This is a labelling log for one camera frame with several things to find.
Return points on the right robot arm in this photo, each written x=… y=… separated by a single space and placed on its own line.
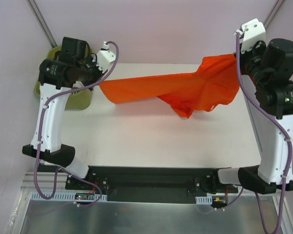
x=270 y=68

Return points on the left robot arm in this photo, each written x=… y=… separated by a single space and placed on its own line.
x=73 y=68

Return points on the left aluminium corner post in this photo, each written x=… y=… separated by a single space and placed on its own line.
x=42 y=22

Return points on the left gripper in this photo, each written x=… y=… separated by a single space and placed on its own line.
x=93 y=76

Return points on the orange t shirt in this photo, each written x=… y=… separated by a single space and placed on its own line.
x=214 y=83

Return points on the aluminium rail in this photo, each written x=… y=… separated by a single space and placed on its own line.
x=45 y=182

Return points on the green plastic basket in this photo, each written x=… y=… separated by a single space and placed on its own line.
x=77 y=100

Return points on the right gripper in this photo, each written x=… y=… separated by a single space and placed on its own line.
x=244 y=59

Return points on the right aluminium corner post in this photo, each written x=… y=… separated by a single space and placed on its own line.
x=277 y=6

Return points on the aluminium corner post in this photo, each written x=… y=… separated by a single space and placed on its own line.
x=277 y=6
x=42 y=22

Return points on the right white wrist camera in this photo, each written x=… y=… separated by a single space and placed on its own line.
x=249 y=34

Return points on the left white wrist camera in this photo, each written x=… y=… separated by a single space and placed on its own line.
x=105 y=57

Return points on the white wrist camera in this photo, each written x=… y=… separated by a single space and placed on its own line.
x=249 y=34
x=105 y=57

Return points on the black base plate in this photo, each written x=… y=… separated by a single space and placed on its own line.
x=157 y=185

